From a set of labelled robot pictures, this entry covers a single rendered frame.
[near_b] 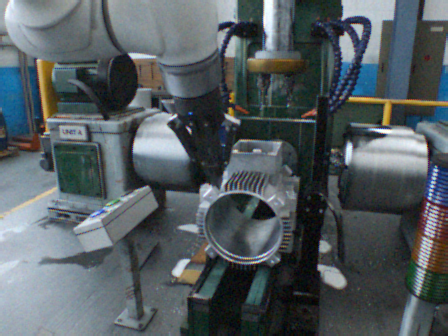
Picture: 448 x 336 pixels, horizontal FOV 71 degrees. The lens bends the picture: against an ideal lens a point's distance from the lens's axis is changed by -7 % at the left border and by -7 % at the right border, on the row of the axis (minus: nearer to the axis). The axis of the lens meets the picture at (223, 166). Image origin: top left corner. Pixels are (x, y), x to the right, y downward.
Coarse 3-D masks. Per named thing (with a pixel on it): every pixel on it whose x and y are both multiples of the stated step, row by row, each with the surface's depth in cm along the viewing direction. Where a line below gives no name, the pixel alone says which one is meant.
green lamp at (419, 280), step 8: (416, 264) 42; (408, 272) 44; (416, 272) 42; (424, 272) 41; (432, 272) 40; (408, 280) 44; (416, 280) 42; (424, 280) 41; (432, 280) 40; (440, 280) 40; (416, 288) 42; (424, 288) 41; (432, 288) 41; (440, 288) 40; (424, 296) 41; (432, 296) 41; (440, 296) 41
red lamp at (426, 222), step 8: (424, 200) 41; (424, 208) 40; (432, 208) 39; (440, 208) 38; (424, 216) 40; (432, 216) 39; (440, 216) 38; (424, 224) 40; (432, 224) 39; (440, 224) 38; (424, 232) 40; (432, 232) 39; (440, 232) 39
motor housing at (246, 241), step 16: (240, 176) 68; (224, 192) 63; (240, 192) 62; (256, 192) 62; (272, 192) 66; (208, 208) 65; (224, 208) 79; (272, 208) 62; (208, 224) 68; (224, 224) 76; (240, 224) 81; (256, 224) 82; (272, 224) 80; (288, 224) 62; (208, 240) 67; (224, 240) 72; (240, 240) 74; (256, 240) 75; (272, 240) 70; (288, 240) 64; (224, 256) 67; (240, 256) 69; (256, 256) 68
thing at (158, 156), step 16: (144, 128) 102; (160, 128) 99; (144, 144) 99; (160, 144) 97; (176, 144) 96; (208, 144) 107; (144, 160) 99; (160, 160) 97; (176, 160) 96; (144, 176) 102; (160, 176) 100; (176, 176) 98; (192, 176) 97; (208, 176) 110; (192, 192) 103
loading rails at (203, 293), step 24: (264, 216) 109; (216, 264) 70; (240, 264) 82; (192, 288) 61; (216, 288) 62; (264, 288) 62; (288, 288) 76; (192, 312) 59; (216, 312) 64; (240, 312) 66; (264, 312) 55
